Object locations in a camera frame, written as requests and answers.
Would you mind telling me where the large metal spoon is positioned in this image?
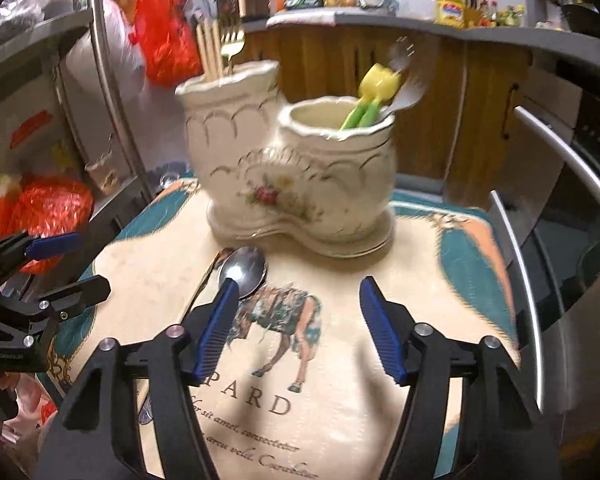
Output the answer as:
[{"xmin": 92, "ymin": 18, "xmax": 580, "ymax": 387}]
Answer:
[{"xmin": 139, "ymin": 246, "xmax": 268, "ymax": 426}]

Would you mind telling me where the floral ceramic utensil holder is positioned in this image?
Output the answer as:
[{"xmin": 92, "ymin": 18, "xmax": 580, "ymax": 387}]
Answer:
[{"xmin": 174, "ymin": 60, "xmax": 398, "ymax": 257}]

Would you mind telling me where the printed quilted mat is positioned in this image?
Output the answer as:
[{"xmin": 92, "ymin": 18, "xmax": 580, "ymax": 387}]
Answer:
[{"xmin": 50, "ymin": 177, "xmax": 523, "ymax": 480}]

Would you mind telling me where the clear plastic cup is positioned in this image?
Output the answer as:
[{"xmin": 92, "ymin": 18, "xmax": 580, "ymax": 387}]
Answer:
[{"xmin": 84, "ymin": 152, "xmax": 122, "ymax": 195}]

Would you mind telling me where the silver metal fork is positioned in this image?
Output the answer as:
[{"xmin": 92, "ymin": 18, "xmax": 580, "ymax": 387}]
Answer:
[{"xmin": 377, "ymin": 72, "xmax": 425, "ymax": 118}]

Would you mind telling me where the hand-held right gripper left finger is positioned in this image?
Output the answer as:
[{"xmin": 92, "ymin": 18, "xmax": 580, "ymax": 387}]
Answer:
[{"xmin": 37, "ymin": 277, "xmax": 241, "ymax": 480}]

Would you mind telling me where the white plastic bag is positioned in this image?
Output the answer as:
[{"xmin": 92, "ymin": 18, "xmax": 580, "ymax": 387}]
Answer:
[{"xmin": 60, "ymin": 0, "xmax": 148, "ymax": 171}]

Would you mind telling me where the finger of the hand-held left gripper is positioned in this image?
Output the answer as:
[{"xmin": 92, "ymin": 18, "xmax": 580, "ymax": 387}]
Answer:
[
  {"xmin": 0, "ymin": 275, "xmax": 112, "ymax": 322},
  {"xmin": 0, "ymin": 231, "xmax": 81, "ymax": 277}
]

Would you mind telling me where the yellow green plastic spoon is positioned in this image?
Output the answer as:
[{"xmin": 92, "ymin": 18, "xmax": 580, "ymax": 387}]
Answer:
[
  {"xmin": 357, "ymin": 67, "xmax": 405, "ymax": 128},
  {"xmin": 340, "ymin": 62, "xmax": 387, "ymax": 130}
]

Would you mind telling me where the brown electric pot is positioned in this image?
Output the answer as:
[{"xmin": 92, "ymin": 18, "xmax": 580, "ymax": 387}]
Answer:
[{"xmin": 216, "ymin": 0, "xmax": 272, "ymax": 23}]

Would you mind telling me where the grey plastic bag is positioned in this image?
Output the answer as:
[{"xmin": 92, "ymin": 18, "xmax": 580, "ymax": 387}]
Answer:
[{"xmin": 0, "ymin": 0, "xmax": 56, "ymax": 36}]

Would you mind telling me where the chrome tube frame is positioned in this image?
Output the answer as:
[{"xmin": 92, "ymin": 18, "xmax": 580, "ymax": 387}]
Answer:
[
  {"xmin": 487, "ymin": 105, "xmax": 600, "ymax": 411},
  {"xmin": 87, "ymin": 0, "xmax": 153, "ymax": 201}
]

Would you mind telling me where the steel fork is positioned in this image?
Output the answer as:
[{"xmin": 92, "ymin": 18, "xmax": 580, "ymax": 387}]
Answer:
[{"xmin": 220, "ymin": 10, "xmax": 246, "ymax": 78}]

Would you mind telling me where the yellow bottle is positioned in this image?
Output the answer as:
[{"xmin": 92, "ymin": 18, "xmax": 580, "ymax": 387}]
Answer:
[{"xmin": 434, "ymin": 0, "xmax": 467, "ymax": 28}]

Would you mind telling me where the white box red label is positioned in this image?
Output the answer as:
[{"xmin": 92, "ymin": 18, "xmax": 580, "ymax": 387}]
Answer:
[{"xmin": 0, "ymin": 105, "xmax": 146, "ymax": 196}]

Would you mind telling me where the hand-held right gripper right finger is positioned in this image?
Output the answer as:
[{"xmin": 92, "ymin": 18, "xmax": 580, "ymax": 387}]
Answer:
[{"xmin": 358, "ymin": 276, "xmax": 563, "ymax": 480}]

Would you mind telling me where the pink plastic bag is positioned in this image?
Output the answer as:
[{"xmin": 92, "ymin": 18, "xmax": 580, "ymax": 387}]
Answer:
[{"xmin": 5, "ymin": 375, "xmax": 61, "ymax": 436}]

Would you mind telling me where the red plastic bag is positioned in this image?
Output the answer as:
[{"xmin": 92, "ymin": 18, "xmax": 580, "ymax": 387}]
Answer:
[
  {"xmin": 135, "ymin": 0, "xmax": 203, "ymax": 86},
  {"xmin": 0, "ymin": 175, "xmax": 95, "ymax": 276}
]

